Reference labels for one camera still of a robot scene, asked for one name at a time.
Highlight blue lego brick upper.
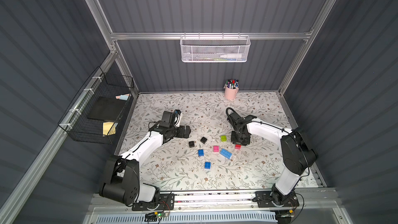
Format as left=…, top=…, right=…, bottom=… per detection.
left=198, top=149, right=204, bottom=157

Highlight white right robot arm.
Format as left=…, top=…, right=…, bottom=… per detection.
left=227, top=117, right=318, bottom=207

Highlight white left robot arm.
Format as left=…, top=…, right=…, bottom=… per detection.
left=99, top=121, right=191, bottom=206

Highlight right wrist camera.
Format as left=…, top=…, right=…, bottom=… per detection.
left=226, top=107, right=257, bottom=132

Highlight white wire wall basket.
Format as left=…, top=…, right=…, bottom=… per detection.
left=180, top=34, right=251, bottom=63

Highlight black wire side basket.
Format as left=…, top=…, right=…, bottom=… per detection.
left=59, top=68, right=135, bottom=144

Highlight yellow sticky note pad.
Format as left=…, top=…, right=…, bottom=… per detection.
left=103, top=122, right=117, bottom=136

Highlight markers in bucket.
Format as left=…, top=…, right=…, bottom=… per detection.
left=224, top=79, right=239, bottom=89

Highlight white bottle in basket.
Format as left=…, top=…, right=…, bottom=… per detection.
left=220, top=54, right=242, bottom=60

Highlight light blue long lego brick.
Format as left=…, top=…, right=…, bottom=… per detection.
left=219, top=149, right=232, bottom=160

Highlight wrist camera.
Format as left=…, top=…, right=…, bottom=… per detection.
left=226, top=107, right=257, bottom=132
left=159, top=110, right=181, bottom=128

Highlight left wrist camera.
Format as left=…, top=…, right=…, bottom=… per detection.
left=159, top=110, right=181, bottom=128

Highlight pink metal pen bucket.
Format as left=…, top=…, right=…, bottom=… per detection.
left=224, top=87, right=239, bottom=100

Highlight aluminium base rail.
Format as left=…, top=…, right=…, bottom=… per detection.
left=88, top=188, right=343, bottom=213

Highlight black notebook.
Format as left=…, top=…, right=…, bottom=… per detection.
left=87, top=96, right=125, bottom=122

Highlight pastel sticky notes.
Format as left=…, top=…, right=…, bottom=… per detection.
left=116, top=94, right=130, bottom=101

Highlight green lego brick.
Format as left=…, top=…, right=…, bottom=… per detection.
left=220, top=135, right=227, bottom=142

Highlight blue lego brick lower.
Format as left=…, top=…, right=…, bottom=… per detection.
left=204, top=162, right=211, bottom=170

